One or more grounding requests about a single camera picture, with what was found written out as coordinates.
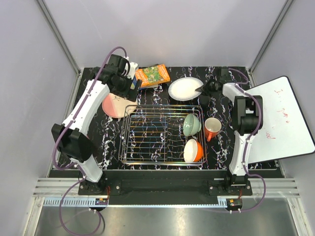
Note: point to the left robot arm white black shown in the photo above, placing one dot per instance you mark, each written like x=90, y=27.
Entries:
x=115, y=77

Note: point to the orange bowl white inside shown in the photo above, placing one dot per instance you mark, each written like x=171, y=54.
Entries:
x=193, y=151

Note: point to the pink cream floral plate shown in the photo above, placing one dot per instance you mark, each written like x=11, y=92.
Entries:
x=118, y=107

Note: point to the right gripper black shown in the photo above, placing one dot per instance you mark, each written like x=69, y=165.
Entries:
x=204, y=90

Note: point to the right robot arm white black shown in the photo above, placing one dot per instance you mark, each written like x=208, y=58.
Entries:
x=247, y=118

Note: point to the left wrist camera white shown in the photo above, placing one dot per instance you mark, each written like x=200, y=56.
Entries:
x=131, y=67

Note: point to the white paper plate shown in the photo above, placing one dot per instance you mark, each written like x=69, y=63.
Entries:
x=184, y=89

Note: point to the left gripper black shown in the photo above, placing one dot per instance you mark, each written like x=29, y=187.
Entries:
x=129, y=93

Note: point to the steel wire dish rack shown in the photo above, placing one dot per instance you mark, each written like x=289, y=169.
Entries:
x=153, y=135

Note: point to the white dry erase board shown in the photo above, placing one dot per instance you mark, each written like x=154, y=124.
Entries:
x=285, y=132

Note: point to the blue book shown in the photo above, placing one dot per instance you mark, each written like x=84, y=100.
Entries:
x=136, y=84

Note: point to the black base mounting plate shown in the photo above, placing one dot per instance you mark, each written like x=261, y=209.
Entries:
x=164, y=187

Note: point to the pale green ceramic bowl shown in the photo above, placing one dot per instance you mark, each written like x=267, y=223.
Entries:
x=192, y=125

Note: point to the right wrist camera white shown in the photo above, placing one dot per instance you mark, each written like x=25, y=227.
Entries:
x=224, y=73

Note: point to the orange ceramic mug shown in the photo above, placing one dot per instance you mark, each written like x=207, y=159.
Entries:
x=212, y=128

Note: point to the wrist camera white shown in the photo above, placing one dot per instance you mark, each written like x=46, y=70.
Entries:
x=224, y=73
x=131, y=67

